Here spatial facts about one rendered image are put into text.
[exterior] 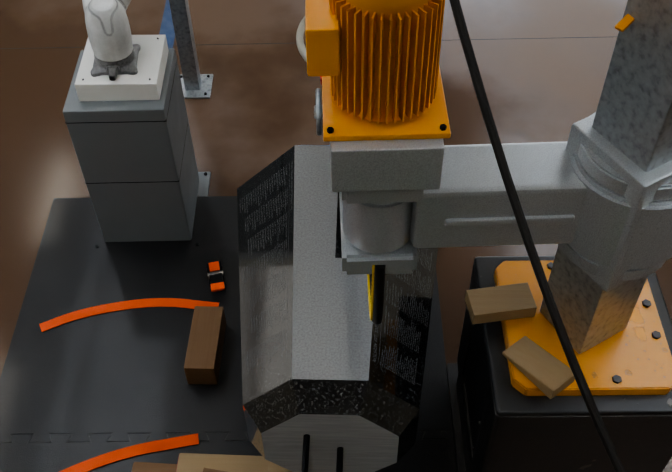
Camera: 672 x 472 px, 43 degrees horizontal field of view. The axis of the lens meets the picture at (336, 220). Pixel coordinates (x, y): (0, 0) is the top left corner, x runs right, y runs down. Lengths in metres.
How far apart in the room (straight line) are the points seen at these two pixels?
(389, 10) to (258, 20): 3.53
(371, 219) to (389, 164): 0.28
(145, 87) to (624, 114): 1.96
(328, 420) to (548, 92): 2.73
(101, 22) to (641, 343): 2.20
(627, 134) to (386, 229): 0.62
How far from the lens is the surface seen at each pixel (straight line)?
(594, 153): 2.18
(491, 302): 2.71
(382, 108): 1.88
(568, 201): 2.19
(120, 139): 3.56
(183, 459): 3.10
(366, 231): 2.18
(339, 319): 2.64
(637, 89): 2.05
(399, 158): 1.89
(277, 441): 2.69
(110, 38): 3.40
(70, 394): 3.60
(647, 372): 2.74
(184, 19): 4.48
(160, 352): 3.62
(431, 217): 2.16
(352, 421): 2.56
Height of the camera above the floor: 2.98
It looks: 48 degrees down
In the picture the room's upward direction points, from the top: 1 degrees counter-clockwise
